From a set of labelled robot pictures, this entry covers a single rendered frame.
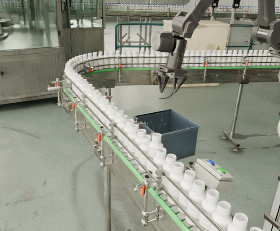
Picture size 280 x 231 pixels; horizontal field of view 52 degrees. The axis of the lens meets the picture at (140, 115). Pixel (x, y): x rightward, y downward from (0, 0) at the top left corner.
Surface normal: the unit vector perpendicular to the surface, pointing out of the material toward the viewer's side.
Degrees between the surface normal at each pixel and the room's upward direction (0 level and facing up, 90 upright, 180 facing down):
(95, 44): 90
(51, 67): 90
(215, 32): 90
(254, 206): 0
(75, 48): 90
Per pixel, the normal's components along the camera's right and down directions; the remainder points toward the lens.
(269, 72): 0.18, 0.41
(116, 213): 0.04, -0.91
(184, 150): 0.47, 0.38
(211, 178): -0.81, -0.15
